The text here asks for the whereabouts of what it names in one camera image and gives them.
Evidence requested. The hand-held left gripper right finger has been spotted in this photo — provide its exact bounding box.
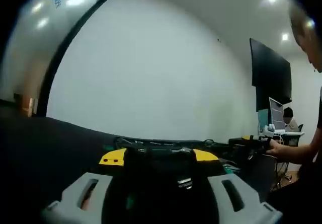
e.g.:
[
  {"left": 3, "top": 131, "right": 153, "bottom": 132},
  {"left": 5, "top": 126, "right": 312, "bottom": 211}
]
[{"left": 173, "top": 147, "right": 284, "bottom": 224}]

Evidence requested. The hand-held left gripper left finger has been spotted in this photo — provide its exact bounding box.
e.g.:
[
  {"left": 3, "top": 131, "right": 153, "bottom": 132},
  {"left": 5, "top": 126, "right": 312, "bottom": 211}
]
[{"left": 41, "top": 147, "right": 152, "bottom": 224}]

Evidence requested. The green bit holder tool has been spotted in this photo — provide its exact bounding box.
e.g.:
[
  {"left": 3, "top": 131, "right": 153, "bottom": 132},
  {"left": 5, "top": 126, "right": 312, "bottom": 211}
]
[{"left": 223, "top": 164, "right": 242, "bottom": 175}]

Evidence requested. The silver ratchet wrench tool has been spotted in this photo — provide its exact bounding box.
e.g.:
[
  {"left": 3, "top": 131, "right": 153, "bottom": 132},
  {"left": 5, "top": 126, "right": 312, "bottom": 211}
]
[{"left": 171, "top": 146, "right": 194, "bottom": 155}]

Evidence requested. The person's right hand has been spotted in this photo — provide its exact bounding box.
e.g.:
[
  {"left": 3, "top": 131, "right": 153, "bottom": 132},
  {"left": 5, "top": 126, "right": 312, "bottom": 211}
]
[{"left": 265, "top": 142, "right": 286, "bottom": 157}]

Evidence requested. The teal panel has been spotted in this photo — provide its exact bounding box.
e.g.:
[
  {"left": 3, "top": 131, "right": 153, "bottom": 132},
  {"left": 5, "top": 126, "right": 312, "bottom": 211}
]
[{"left": 257, "top": 108, "right": 270, "bottom": 134}]

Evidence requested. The white desk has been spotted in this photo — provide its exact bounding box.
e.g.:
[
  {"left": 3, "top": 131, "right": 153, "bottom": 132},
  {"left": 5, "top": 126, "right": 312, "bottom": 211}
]
[{"left": 261, "top": 130, "right": 305, "bottom": 140}]

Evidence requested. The silver computer monitor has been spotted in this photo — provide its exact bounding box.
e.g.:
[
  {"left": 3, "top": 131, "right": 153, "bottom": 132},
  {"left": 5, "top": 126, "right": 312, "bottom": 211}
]
[{"left": 268, "top": 97, "right": 287, "bottom": 131}]

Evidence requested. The black screen stand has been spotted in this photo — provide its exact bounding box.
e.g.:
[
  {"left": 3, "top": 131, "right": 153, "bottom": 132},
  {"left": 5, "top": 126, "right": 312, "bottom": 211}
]
[{"left": 256, "top": 85, "right": 270, "bottom": 113}]

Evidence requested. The brown wooden furniture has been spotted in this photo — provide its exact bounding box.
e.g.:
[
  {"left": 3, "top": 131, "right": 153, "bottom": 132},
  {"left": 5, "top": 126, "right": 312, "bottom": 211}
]
[{"left": 14, "top": 92, "right": 35, "bottom": 117}]

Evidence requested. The person's head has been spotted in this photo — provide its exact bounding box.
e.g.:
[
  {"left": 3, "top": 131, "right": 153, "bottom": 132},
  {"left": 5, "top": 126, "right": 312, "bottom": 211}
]
[{"left": 289, "top": 0, "right": 322, "bottom": 73}]

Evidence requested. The large black wall screen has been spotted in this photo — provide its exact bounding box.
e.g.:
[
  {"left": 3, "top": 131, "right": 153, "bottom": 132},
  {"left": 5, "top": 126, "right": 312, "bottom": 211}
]
[{"left": 249, "top": 38, "right": 292, "bottom": 103}]

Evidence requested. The black door frame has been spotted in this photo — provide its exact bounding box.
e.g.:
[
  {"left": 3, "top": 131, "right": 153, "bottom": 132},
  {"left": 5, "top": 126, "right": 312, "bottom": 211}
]
[{"left": 37, "top": 0, "right": 126, "bottom": 117}]

